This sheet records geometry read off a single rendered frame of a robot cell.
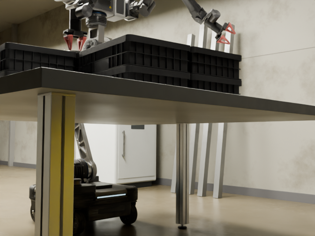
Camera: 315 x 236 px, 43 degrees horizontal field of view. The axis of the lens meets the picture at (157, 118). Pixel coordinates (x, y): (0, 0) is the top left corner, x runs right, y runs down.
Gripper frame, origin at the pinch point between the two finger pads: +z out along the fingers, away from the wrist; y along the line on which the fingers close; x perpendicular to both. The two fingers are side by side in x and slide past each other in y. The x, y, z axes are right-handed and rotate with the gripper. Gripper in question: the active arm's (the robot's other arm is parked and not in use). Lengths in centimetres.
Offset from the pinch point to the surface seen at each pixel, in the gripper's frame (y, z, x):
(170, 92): -19, 28, -99
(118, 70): -8, 17, -55
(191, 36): 205, -63, 150
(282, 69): 236, -20, 55
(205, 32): 209, -66, 133
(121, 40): -8, 6, -56
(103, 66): -7.4, 13.4, -42.2
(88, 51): -7.9, 5.9, -30.6
